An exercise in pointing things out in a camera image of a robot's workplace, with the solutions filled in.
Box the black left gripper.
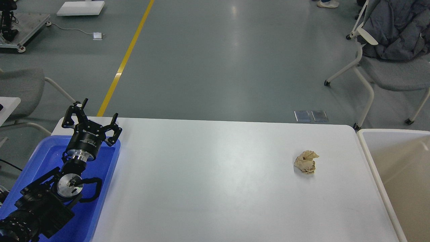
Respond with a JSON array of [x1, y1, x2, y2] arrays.
[[61, 98, 122, 161]]

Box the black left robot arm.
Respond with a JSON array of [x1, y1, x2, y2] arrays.
[[1, 98, 122, 242]]

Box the grey chair at left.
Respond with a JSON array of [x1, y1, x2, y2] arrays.
[[0, 68, 76, 136]]

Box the white side table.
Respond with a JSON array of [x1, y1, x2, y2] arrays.
[[0, 96, 20, 126]]

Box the white floor power box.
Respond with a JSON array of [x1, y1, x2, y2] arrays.
[[92, 32, 103, 40]]

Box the blue plastic tray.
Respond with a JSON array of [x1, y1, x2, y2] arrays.
[[0, 135, 121, 242]]

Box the white foam board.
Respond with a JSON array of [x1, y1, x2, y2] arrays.
[[57, 0, 105, 16]]

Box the metal wheeled cart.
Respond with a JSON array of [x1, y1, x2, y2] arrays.
[[0, 12, 51, 53]]

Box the black equipment on cart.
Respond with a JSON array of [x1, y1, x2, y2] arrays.
[[0, 0, 19, 42]]

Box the left metal floor plate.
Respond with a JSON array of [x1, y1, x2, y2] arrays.
[[294, 110, 311, 123]]

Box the metal floor plate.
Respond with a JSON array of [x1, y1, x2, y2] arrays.
[[311, 110, 329, 122], [294, 110, 311, 123]]

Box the crumpled beige paper ball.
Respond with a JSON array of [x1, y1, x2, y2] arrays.
[[294, 150, 319, 174]]

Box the right metal floor plate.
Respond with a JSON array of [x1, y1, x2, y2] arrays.
[[311, 110, 329, 122]]

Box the white sneaker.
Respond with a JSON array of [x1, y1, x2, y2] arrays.
[[317, 0, 339, 9]]

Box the white plastic bin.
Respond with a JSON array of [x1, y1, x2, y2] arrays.
[[357, 129, 430, 242]]

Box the dark grey jacket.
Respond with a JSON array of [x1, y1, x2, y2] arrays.
[[358, 0, 430, 64]]

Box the white floor cable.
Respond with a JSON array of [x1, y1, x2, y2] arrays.
[[46, 22, 94, 35]]

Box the white frame grey chair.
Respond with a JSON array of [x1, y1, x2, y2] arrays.
[[324, 0, 429, 131]]

